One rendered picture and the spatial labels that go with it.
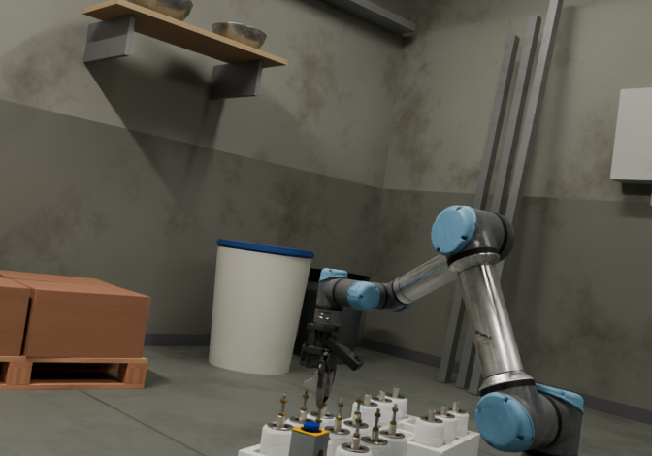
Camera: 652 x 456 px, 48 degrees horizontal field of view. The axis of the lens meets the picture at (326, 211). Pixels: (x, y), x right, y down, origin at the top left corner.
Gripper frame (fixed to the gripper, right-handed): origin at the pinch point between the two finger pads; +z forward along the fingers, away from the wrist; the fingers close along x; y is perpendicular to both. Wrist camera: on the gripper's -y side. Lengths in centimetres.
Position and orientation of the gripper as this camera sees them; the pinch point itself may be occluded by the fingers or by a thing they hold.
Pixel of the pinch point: (323, 400)
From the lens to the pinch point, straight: 205.7
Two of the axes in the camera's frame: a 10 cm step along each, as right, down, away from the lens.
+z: -1.4, 9.9, -0.5
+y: -9.2, -1.1, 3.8
